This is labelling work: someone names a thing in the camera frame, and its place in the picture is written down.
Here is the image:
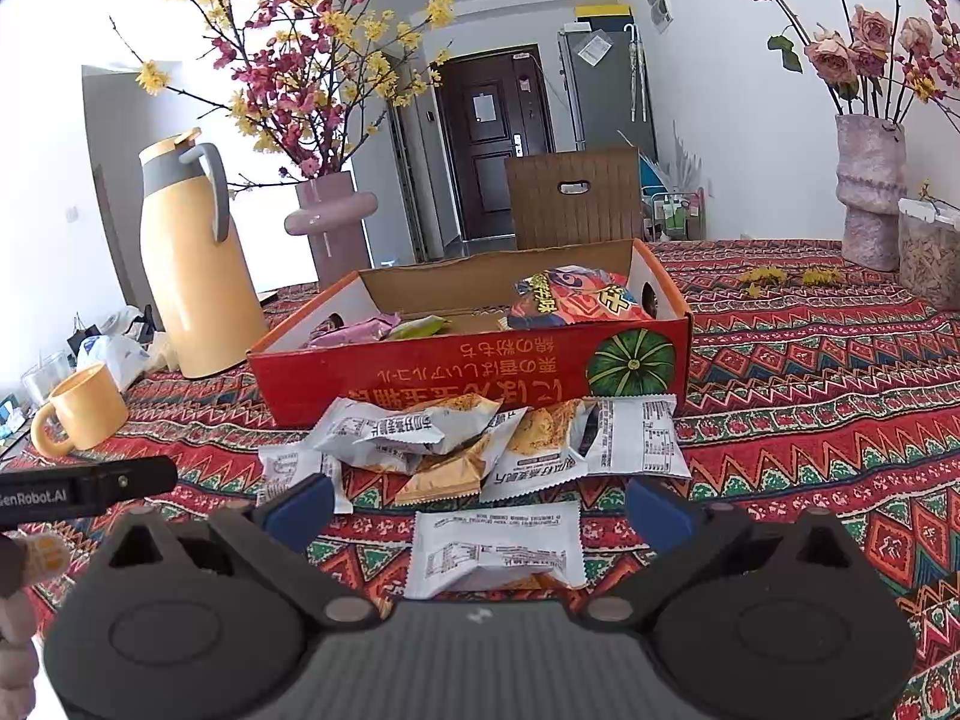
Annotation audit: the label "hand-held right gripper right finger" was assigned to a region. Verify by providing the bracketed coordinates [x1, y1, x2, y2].
[585, 476, 863, 631]

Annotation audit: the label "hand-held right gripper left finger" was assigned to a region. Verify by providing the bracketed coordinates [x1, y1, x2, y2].
[97, 472, 385, 632]

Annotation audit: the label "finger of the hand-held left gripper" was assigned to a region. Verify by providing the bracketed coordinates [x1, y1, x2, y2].
[75, 456, 179, 517]

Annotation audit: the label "pile of white cracker packets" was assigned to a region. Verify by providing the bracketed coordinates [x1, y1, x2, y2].
[257, 394, 692, 515]

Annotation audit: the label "white snack packet printed back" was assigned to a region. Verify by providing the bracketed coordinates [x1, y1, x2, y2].
[411, 501, 588, 601]

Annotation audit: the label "pink snack packet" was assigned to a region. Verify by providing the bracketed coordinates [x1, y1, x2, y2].
[306, 313, 403, 350]

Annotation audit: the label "red cardboard box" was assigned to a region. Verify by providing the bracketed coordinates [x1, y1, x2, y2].
[247, 238, 695, 428]

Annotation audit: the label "green snack packet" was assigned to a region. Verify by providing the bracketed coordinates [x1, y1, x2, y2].
[386, 315, 453, 341]

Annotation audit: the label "orange cartoon snack packet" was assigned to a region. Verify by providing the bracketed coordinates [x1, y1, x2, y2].
[499, 265, 655, 332]

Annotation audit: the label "person's left hand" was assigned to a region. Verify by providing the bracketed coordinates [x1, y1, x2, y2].
[0, 531, 73, 720]

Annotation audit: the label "yellow mug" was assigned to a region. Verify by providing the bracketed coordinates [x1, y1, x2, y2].
[30, 362, 131, 460]

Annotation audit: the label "white plastic bag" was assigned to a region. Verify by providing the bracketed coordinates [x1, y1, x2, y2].
[75, 307, 177, 392]

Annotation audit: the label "red patterned tablecloth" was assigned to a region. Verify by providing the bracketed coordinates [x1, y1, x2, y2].
[0, 238, 960, 720]

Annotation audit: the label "yellow thermos jug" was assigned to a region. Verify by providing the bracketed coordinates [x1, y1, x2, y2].
[139, 127, 269, 380]

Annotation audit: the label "fallen yellow flowers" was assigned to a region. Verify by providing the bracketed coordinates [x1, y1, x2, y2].
[739, 264, 847, 299]

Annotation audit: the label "small storage rack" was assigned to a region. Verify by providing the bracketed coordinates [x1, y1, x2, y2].
[649, 187, 707, 242]

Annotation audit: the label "wooden chair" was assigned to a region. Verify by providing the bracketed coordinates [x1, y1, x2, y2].
[504, 148, 644, 252]

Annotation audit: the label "white dried grass bunch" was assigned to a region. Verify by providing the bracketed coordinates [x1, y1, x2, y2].
[660, 124, 706, 193]

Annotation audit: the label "clear seed container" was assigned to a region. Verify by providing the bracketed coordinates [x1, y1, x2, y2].
[898, 197, 960, 312]

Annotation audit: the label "purple textured vase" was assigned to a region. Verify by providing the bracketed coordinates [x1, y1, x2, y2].
[835, 114, 908, 272]

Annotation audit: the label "dark brown door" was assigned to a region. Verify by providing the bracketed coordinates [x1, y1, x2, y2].
[435, 45, 556, 245]

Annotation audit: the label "grey refrigerator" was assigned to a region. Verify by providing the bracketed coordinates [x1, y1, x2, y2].
[559, 22, 659, 155]

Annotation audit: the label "white umbrella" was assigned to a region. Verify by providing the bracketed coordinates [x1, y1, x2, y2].
[625, 22, 647, 122]

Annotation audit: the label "dried pink roses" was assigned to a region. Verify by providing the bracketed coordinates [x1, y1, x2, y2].
[716, 0, 960, 121]

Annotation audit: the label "yellow and blue box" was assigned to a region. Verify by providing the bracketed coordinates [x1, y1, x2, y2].
[574, 4, 635, 31]

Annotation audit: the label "pink ring-shaped vase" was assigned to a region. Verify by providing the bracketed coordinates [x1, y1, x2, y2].
[283, 171, 380, 290]

